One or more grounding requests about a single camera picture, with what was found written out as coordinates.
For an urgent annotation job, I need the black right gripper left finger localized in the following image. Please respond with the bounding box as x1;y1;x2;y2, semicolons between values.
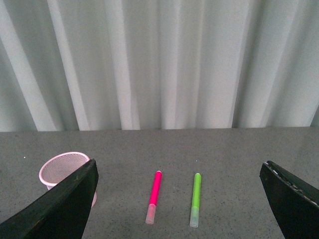
0;159;99;239

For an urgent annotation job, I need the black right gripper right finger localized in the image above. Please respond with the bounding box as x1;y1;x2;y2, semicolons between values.
260;161;319;239

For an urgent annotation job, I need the pink highlighter pen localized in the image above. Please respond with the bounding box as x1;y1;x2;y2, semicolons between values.
145;171;162;225

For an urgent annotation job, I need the pink mesh pen cup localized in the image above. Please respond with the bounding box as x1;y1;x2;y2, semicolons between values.
38;151;98;208

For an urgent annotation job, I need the green highlighter pen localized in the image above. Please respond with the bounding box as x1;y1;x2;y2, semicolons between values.
189;173;201;228

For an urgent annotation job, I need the white pleated curtain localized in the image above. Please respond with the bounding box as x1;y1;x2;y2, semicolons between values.
0;0;319;132

